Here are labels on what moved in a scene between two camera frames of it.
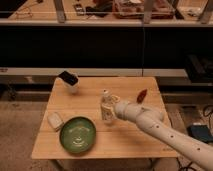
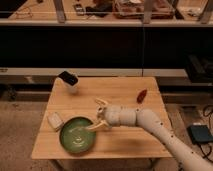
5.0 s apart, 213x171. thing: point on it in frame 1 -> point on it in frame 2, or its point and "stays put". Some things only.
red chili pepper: [142, 95] stays put
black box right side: [200, 68] stays put
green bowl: [77, 134] stays put
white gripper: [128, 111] -> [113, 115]
